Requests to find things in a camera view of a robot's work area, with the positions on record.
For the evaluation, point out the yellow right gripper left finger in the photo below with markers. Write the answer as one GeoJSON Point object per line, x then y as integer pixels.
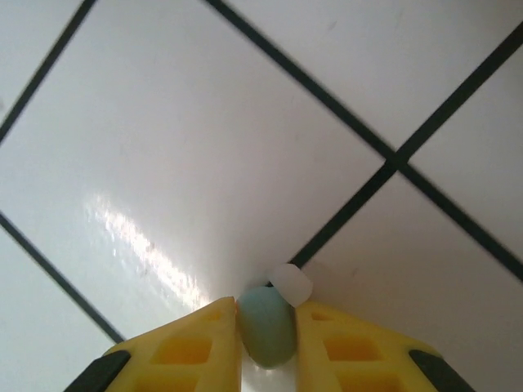
{"type": "Point", "coordinates": [184, 351]}

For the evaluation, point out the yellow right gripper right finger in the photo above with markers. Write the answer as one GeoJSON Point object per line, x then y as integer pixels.
{"type": "Point", "coordinates": [359, 351]}

